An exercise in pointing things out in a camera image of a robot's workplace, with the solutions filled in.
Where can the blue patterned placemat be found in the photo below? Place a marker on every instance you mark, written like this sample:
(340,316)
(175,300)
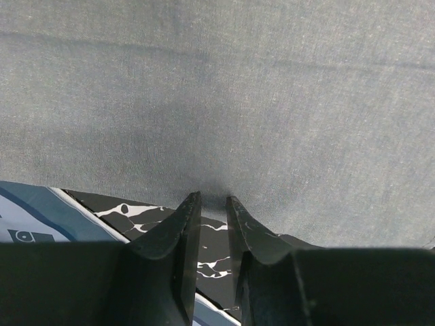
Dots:
(30,213)

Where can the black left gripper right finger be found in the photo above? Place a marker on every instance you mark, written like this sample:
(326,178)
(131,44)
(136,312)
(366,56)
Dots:
(277,283)

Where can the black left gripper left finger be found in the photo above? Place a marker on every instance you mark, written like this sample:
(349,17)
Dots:
(48,278)

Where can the grey button shirt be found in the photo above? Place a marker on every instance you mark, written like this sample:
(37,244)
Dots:
(317,115)

